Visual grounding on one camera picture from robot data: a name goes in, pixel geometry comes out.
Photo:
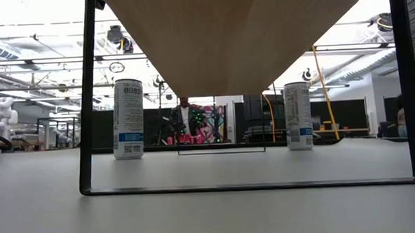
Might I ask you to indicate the white Celsius can blue band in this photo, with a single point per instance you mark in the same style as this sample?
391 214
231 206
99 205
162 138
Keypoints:
298 116
128 116

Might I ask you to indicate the black tripod stand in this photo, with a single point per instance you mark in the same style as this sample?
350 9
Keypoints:
158 83

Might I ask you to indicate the grey chair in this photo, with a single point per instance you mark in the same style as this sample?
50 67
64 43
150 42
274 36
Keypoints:
252 134

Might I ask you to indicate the black background robot arm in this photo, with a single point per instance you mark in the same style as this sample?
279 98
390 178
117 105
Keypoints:
162 129

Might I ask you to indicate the light wooden shelf board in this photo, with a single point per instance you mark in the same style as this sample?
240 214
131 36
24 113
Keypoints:
222 42

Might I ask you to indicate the black partition panel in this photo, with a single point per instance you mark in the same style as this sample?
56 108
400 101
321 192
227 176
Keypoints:
149 119
347 112
391 106

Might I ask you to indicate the black ceiling device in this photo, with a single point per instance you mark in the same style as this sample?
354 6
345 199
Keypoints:
114 34

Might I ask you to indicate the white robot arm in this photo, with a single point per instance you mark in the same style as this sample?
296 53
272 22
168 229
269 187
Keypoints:
3 118

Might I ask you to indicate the black cabinet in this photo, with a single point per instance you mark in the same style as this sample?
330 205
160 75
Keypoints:
252 107

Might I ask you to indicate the small white robot arm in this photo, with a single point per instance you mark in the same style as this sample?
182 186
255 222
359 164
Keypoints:
62 136

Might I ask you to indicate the person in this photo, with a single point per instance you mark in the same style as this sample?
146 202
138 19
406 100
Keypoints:
185 117

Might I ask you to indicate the black table frame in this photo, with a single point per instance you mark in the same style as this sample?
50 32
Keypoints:
230 145

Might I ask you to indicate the wooden desk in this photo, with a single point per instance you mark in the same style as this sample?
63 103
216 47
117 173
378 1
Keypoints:
352 129

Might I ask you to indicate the black metal shelf frame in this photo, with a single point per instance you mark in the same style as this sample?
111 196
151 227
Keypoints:
249 187

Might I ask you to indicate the black office chair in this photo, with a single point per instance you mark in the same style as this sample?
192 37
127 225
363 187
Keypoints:
387 130

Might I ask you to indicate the colourful patchwork cloth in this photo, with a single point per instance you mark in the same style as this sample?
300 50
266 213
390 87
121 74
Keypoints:
210 130

